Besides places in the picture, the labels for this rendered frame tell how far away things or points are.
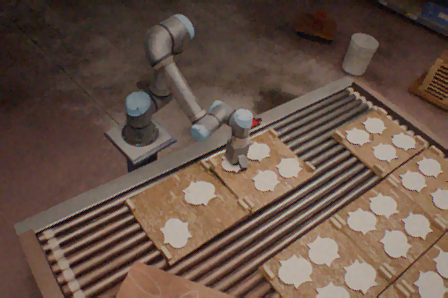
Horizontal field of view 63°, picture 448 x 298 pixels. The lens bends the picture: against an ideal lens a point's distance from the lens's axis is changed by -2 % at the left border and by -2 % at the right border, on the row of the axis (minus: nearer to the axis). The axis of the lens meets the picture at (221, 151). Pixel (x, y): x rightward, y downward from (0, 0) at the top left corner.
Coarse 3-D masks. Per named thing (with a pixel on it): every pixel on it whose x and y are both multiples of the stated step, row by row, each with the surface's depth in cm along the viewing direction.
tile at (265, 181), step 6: (258, 174) 173; (264, 174) 174; (270, 174) 174; (252, 180) 171; (258, 180) 171; (264, 180) 171; (270, 180) 172; (276, 180) 172; (258, 186) 168; (264, 186) 169; (270, 186) 169
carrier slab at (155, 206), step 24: (192, 168) 173; (144, 192) 161; (168, 192) 162; (216, 192) 165; (144, 216) 153; (168, 216) 154; (192, 216) 155; (216, 216) 156; (240, 216) 158; (192, 240) 148
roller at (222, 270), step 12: (360, 180) 182; (336, 192) 174; (324, 204) 169; (300, 216) 163; (276, 228) 158; (288, 228) 159; (264, 240) 153; (276, 240) 156; (252, 252) 149; (228, 264) 144; (240, 264) 146; (204, 276) 140; (216, 276) 141
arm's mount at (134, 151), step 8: (152, 120) 197; (112, 128) 190; (120, 128) 191; (160, 128) 194; (112, 136) 187; (120, 136) 187; (160, 136) 190; (168, 136) 190; (120, 144) 184; (128, 144) 184; (136, 144) 184; (144, 144) 185; (152, 144) 186; (160, 144) 187; (128, 152) 181; (136, 152) 181; (144, 152) 182; (136, 160) 180
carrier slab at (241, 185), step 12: (264, 132) 194; (252, 144) 187; (276, 144) 189; (216, 156) 179; (276, 156) 184; (288, 156) 185; (216, 168) 174; (252, 168) 177; (264, 168) 177; (276, 168) 178; (228, 180) 170; (240, 180) 171; (288, 180) 174; (300, 180) 175; (240, 192) 166; (252, 192) 167; (264, 192) 168; (276, 192) 168; (264, 204) 163
